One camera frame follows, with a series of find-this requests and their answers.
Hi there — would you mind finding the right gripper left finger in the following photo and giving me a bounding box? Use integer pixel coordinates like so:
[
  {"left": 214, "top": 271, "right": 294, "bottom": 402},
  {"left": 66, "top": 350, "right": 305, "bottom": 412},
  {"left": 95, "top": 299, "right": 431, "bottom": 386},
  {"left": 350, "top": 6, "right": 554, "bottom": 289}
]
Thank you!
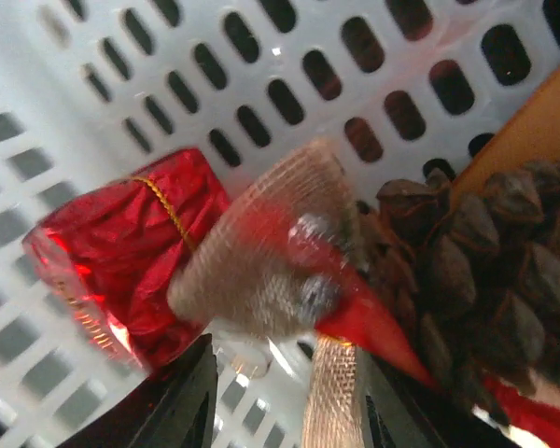
[{"left": 61, "top": 334, "right": 218, "bottom": 448}]

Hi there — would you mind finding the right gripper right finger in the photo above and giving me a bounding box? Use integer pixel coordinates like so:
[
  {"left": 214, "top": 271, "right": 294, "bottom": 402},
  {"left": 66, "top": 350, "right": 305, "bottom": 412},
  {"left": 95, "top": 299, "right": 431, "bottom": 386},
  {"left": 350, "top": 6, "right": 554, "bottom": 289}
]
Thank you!
[{"left": 357, "top": 350, "right": 516, "bottom": 448}]

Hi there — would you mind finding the burlap bow ornament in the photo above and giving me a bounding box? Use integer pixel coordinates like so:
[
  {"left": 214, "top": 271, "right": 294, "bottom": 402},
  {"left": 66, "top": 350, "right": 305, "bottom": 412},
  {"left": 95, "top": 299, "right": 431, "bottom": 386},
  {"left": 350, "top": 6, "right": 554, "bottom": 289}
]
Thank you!
[{"left": 166, "top": 136, "right": 363, "bottom": 448}]

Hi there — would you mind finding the white perforated plastic basket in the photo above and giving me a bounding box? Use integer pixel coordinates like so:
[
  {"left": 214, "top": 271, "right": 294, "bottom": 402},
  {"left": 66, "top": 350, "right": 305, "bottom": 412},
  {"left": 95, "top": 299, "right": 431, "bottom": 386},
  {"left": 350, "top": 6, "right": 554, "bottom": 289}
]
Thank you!
[{"left": 0, "top": 1, "right": 560, "bottom": 447}]

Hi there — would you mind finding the red ribbon bow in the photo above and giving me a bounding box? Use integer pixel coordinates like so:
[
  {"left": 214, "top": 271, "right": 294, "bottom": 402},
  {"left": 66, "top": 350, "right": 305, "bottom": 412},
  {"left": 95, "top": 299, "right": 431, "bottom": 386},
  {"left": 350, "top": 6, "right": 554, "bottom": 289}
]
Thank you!
[{"left": 288, "top": 237, "right": 560, "bottom": 447}]

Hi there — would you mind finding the dark pine cone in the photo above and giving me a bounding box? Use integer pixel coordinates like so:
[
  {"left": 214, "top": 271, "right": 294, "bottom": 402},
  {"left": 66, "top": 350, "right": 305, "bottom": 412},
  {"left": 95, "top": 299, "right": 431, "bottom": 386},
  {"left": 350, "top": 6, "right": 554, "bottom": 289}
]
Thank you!
[{"left": 357, "top": 161, "right": 560, "bottom": 424}]

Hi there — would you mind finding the red gift box ornament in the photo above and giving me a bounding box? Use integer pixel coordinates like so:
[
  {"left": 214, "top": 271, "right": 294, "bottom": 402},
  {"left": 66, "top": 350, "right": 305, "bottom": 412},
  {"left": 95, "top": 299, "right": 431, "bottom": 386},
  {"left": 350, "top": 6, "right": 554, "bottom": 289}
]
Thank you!
[{"left": 22, "top": 147, "right": 230, "bottom": 370}]

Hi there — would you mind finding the brown ribbon bow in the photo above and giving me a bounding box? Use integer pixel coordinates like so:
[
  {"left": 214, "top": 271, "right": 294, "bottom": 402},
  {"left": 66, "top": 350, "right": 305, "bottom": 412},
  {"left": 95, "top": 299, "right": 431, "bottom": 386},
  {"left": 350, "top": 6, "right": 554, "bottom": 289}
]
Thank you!
[{"left": 451, "top": 66, "right": 560, "bottom": 203}]

